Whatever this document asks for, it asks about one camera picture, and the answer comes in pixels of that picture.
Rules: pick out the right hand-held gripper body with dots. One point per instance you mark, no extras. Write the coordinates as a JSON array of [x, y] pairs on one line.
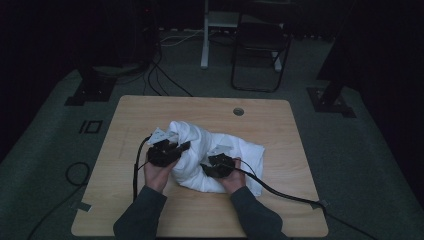
[[220, 165]]

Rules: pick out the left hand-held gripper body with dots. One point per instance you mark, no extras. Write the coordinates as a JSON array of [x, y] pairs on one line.
[[163, 153]]

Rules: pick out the white skirt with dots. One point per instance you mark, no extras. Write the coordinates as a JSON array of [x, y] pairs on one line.
[[196, 156]]

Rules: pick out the person's right hand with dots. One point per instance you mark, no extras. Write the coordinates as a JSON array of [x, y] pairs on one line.
[[235, 181]]

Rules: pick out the person's left hand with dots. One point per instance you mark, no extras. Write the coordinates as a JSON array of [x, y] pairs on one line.
[[158, 176]]

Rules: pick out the black stand with base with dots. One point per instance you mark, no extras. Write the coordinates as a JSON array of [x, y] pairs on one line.
[[330, 101], [91, 90]]

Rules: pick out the grey tape piece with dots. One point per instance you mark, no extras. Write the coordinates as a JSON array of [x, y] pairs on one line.
[[320, 203], [81, 206]]

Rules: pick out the black folding chair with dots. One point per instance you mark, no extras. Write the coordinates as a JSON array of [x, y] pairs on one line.
[[260, 35]]

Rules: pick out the white metal stand frame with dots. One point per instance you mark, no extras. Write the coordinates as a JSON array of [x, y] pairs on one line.
[[205, 40]]

